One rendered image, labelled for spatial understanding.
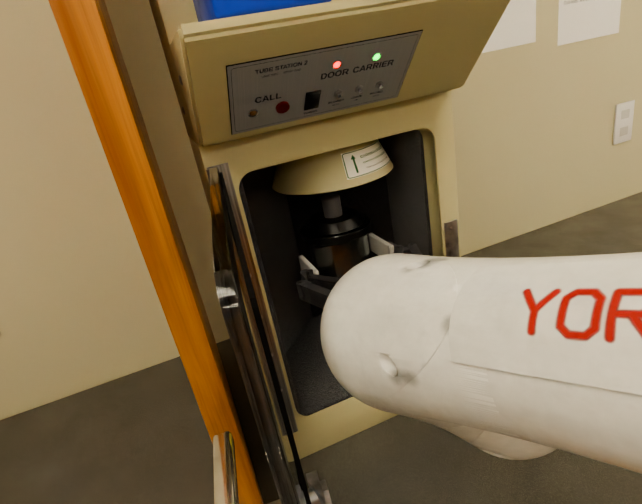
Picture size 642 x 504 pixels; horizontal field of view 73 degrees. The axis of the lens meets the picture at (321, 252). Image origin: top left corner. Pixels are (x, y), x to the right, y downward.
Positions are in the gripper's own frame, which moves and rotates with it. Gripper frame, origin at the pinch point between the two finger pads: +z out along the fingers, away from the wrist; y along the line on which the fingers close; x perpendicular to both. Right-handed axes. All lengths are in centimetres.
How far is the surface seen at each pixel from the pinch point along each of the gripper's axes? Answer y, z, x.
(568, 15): -82, 34, -27
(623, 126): -104, 34, 4
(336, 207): -0.5, 0.1, -7.7
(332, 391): 7.6, -6.7, 17.8
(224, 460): 23.1, -31.0, -1.3
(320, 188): 3.5, -6.3, -12.9
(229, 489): 23.2, -33.8, -1.3
